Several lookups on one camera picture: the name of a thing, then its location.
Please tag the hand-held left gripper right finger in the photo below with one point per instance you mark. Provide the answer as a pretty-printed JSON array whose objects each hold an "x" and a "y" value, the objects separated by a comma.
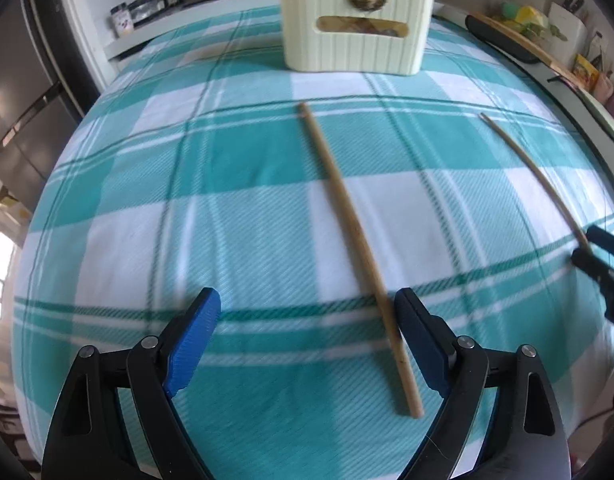
[{"x": 424, "y": 345}]

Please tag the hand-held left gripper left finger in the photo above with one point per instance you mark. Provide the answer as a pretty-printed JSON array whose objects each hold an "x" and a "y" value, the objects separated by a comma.
[{"x": 192, "y": 345}]

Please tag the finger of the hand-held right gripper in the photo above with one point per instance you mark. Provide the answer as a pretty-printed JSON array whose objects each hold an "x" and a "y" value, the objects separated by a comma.
[
  {"x": 594, "y": 266},
  {"x": 607, "y": 240}
]

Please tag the wooden chopstick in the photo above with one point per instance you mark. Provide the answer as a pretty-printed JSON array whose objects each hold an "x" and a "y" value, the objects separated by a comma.
[
  {"x": 353, "y": 220},
  {"x": 535, "y": 166}
]

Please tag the cream ribbed utensil holder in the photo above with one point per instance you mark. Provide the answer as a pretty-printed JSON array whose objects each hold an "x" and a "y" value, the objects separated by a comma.
[{"x": 337, "y": 55}]

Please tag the teal white plaid tablecloth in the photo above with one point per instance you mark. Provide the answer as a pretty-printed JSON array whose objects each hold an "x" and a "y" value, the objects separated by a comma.
[{"x": 187, "y": 185}]

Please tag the yellow snack packet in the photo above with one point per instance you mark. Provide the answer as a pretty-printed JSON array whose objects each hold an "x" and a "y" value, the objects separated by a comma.
[{"x": 587, "y": 72}]

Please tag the white knife block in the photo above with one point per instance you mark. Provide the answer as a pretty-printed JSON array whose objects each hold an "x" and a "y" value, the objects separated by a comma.
[{"x": 567, "y": 30}]

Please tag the dark wood-edged tray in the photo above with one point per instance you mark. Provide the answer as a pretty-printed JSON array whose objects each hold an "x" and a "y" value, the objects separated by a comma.
[{"x": 517, "y": 42}]

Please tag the yellow and white box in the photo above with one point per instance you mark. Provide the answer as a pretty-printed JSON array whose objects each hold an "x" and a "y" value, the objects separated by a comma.
[{"x": 14, "y": 205}]

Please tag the green and yellow sponges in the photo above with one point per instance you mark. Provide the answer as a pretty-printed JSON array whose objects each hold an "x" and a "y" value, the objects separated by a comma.
[{"x": 524, "y": 20}]

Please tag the grey steel refrigerator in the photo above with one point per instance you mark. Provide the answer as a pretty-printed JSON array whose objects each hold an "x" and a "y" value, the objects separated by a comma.
[{"x": 22, "y": 85}]

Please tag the white label spice jar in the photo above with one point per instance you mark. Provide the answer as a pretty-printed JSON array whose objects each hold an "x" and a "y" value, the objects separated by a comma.
[{"x": 122, "y": 22}]

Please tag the clear plastic container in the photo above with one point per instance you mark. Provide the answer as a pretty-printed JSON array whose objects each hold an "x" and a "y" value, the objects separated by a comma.
[{"x": 147, "y": 12}]

